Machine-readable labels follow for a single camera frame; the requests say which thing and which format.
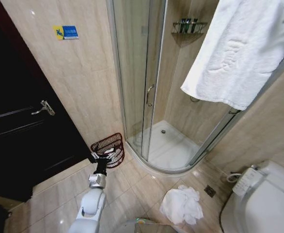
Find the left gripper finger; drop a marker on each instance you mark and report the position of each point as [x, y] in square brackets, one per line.
[94, 153]
[113, 155]

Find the dark red wicker hamper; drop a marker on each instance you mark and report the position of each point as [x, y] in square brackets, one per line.
[109, 143]

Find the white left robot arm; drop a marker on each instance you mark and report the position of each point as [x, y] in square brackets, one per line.
[89, 208]

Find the crumpled white towel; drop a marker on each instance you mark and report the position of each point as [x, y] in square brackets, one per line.
[182, 206]

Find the metal towel bar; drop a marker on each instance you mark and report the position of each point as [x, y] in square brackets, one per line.
[234, 111]

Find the hanging white bath towel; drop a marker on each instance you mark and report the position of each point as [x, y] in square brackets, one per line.
[236, 53]

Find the white shower tray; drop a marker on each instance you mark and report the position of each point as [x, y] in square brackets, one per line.
[171, 150]

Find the dark wooden door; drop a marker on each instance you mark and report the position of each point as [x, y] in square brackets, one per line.
[16, 116]

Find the square floor drain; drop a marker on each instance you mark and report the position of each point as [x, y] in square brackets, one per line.
[210, 190]

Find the white toilet control panel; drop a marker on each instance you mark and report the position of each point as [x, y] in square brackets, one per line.
[245, 182]

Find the white toilet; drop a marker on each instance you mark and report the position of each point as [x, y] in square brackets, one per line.
[265, 204]

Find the glass shower enclosure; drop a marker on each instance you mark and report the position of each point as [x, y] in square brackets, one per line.
[137, 85]

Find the blue and yellow wall sign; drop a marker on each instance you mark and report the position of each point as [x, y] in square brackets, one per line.
[66, 32]

